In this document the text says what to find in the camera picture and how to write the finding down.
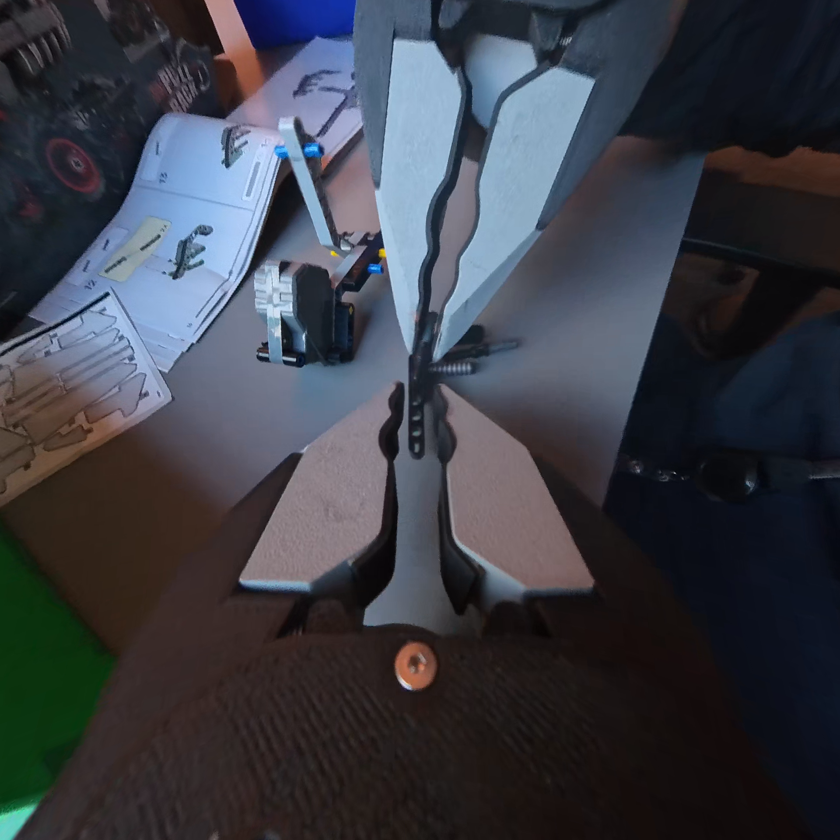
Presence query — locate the green plastic bin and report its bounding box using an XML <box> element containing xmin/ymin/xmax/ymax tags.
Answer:
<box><xmin>0</xmin><ymin>515</ymin><xmax>119</xmax><ymax>840</ymax></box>

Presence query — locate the lego sticker sheet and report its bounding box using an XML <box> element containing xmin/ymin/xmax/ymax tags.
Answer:
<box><xmin>0</xmin><ymin>292</ymin><xmax>173</xmax><ymax>506</ymax></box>

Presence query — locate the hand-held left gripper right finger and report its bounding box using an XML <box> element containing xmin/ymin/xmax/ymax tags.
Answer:
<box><xmin>433</xmin><ymin>384</ymin><xmax>596</xmax><ymax>614</ymax></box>

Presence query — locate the black lego beam with pins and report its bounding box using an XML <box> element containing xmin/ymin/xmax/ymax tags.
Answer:
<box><xmin>406</xmin><ymin>314</ymin><xmax>522</xmax><ymax>460</ymax></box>

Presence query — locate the large white instruction sheet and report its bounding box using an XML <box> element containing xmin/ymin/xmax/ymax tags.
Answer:
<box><xmin>226</xmin><ymin>36</ymin><xmax>365</xmax><ymax>175</ymax></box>

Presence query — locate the blue plastic bin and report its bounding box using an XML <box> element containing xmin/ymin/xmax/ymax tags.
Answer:
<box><xmin>235</xmin><ymin>0</ymin><xmax>355</xmax><ymax>51</ymax></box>

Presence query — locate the lego instruction booklet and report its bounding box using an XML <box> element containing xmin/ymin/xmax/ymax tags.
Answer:
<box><xmin>29</xmin><ymin>112</ymin><xmax>293</xmax><ymax>368</ymax></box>

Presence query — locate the black chair frame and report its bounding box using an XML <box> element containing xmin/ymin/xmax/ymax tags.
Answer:
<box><xmin>679</xmin><ymin>236</ymin><xmax>840</xmax><ymax>293</ymax></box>

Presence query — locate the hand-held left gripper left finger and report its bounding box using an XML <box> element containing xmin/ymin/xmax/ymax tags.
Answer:
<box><xmin>238</xmin><ymin>382</ymin><xmax>404</xmax><ymax>597</ymax></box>

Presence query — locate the grey and black lego assembly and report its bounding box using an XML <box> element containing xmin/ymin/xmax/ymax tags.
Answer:
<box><xmin>255</xmin><ymin>117</ymin><xmax>389</xmax><ymax>368</ymax></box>

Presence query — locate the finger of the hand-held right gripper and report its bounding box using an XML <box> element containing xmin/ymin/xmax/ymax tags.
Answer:
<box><xmin>377</xmin><ymin>34</ymin><xmax>475</xmax><ymax>358</ymax></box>
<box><xmin>430</xmin><ymin>62</ymin><xmax>597</xmax><ymax>363</ymax></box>

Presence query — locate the black lego set box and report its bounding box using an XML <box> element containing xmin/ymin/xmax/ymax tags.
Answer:
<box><xmin>0</xmin><ymin>0</ymin><xmax>257</xmax><ymax>329</ymax></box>

